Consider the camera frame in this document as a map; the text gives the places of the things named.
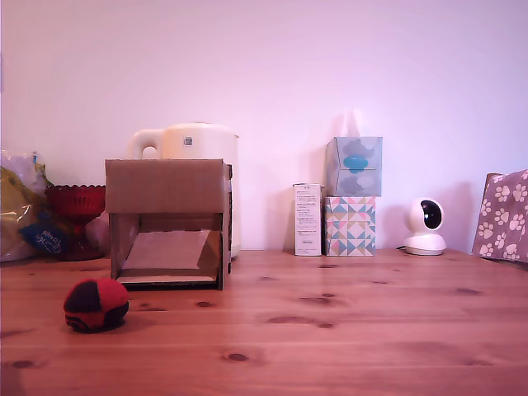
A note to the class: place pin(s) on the pale pink crumpled bag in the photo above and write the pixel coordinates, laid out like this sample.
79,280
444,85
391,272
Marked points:
97,233

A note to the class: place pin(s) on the white electric kettle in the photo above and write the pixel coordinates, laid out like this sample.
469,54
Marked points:
198,142

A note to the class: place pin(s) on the triangle pattern tissue box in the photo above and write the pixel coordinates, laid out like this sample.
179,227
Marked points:
350,226

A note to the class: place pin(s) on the small white round camera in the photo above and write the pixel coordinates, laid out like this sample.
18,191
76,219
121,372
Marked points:
425,227

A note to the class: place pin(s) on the white tissue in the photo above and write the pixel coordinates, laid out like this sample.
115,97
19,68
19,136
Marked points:
352,121

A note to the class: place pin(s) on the red glass footed bowl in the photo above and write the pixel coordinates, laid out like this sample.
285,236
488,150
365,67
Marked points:
76,204

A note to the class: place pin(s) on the small white printed box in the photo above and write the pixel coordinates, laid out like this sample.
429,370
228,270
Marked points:
307,218

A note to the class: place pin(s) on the clear plastic bag yellow contents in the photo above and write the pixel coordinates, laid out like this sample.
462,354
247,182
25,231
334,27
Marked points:
18,206

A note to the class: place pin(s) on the grey cloud print tissue box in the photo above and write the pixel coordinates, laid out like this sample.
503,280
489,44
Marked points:
355,166

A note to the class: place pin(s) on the paw print fabric bag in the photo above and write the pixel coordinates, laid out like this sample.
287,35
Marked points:
503,214

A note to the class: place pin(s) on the red and black footbag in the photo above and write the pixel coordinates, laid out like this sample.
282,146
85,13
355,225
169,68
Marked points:
103,297

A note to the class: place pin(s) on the cardboard dice tower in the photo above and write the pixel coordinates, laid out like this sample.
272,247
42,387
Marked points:
165,185

